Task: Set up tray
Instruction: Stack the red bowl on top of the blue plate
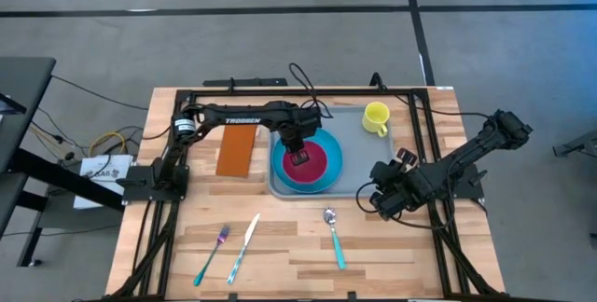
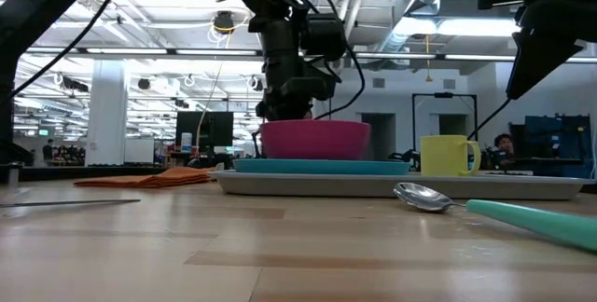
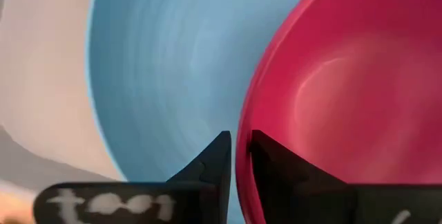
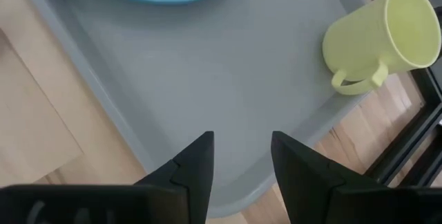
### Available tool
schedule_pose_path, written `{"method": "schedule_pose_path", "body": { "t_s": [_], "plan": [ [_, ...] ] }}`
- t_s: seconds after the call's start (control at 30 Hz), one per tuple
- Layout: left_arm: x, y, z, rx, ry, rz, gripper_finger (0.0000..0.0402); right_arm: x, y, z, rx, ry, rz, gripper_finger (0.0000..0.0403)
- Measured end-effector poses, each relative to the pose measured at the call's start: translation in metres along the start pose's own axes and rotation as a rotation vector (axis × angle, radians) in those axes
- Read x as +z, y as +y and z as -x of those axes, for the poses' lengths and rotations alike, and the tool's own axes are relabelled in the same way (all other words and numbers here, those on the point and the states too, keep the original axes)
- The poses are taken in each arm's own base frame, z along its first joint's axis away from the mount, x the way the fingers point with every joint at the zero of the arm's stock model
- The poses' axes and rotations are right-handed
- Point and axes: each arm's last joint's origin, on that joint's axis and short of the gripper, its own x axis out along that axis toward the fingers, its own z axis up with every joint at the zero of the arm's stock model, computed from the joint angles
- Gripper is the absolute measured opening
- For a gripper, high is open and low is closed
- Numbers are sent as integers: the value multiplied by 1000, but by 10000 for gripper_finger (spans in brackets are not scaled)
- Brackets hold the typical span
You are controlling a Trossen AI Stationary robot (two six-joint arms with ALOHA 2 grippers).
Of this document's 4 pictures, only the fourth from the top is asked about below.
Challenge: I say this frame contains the yellow-green plastic cup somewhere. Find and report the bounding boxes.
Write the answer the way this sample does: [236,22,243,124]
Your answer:
[322,0,442,96]

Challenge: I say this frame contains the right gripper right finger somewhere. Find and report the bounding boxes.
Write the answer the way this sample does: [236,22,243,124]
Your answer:
[270,130,384,224]

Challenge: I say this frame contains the black metal table frame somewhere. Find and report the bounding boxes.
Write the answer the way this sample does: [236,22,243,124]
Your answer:
[361,0,442,187]

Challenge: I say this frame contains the grey plastic tray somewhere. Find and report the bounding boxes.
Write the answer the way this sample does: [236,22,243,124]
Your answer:
[15,0,376,218]

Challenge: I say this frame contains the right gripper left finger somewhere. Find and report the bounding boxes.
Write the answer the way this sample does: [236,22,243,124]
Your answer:
[134,130,215,224]

